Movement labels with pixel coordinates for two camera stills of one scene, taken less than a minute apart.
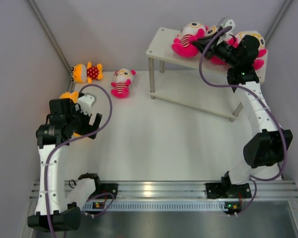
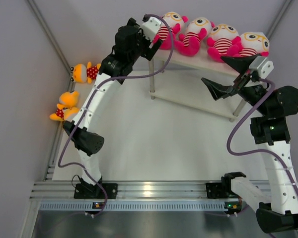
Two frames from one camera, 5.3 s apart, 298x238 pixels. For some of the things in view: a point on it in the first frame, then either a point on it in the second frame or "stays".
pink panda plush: (122, 78) -> (164, 34)
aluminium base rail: (191, 191) stays
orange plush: (81, 73) stays
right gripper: (201, 43) -> (240, 64)
